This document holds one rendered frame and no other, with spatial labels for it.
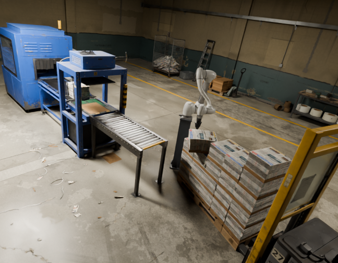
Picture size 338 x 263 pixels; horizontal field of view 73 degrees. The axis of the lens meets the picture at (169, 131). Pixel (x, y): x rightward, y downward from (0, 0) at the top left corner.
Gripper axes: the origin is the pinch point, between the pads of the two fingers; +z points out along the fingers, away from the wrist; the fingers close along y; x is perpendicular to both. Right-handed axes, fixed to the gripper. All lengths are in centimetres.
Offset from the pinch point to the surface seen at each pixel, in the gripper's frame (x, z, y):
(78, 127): 113, 33, -157
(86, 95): 198, 8, -126
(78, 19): 939, -88, -12
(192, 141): -37, -5, -35
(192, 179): -36, 67, -18
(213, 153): -64, 1, -18
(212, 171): -71, 25, -18
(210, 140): -49, -10, -13
